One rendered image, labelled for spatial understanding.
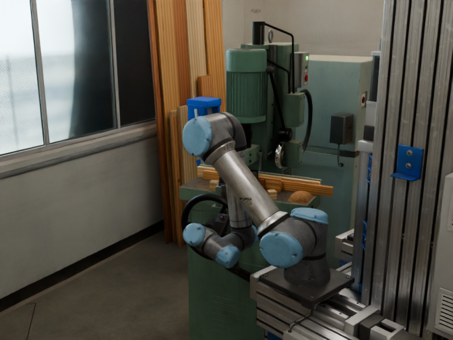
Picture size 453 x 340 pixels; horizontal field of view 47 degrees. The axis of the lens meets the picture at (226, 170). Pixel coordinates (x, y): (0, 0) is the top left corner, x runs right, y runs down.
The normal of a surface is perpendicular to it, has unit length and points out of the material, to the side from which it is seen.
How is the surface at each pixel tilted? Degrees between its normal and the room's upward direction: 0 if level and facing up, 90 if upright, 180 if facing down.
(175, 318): 0
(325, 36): 90
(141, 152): 90
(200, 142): 85
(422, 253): 90
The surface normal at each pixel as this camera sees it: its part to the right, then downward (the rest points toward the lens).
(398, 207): -0.74, 0.19
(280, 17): -0.54, 0.23
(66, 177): 0.84, 0.15
